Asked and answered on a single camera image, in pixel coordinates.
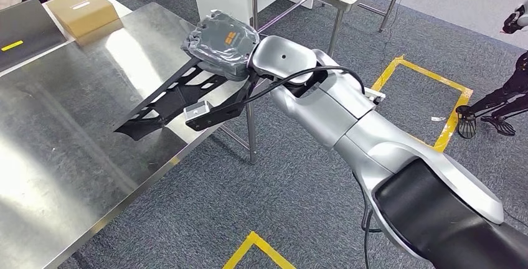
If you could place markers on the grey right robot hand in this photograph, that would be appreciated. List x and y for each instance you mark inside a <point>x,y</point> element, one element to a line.
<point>225,46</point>

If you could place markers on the long black plastic part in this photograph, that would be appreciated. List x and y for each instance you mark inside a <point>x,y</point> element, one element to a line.
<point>173,102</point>

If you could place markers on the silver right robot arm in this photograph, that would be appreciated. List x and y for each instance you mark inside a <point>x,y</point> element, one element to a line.
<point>330,110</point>

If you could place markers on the steel workbench table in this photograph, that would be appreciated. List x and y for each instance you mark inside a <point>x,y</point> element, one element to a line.
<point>62,168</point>

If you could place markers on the brown cardboard box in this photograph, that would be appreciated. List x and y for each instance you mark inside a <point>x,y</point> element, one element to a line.
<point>82,13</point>

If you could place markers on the grey case with yellow label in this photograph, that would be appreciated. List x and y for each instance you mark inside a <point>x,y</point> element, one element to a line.
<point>29,28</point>

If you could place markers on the white table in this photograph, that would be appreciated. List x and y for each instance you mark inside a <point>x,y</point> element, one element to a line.
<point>123,9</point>

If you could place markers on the yellow floor tape square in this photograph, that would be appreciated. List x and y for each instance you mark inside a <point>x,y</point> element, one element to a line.
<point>451,127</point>
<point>252,239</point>

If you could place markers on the white paper scrap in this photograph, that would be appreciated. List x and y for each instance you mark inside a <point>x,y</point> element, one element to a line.
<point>438,119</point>

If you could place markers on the black humanoid robot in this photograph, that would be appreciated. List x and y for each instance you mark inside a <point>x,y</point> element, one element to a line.
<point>509,94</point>

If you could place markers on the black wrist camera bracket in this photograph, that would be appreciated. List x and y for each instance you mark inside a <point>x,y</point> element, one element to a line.
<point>222,112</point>

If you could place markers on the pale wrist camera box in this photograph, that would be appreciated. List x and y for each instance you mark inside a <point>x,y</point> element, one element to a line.
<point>198,110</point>

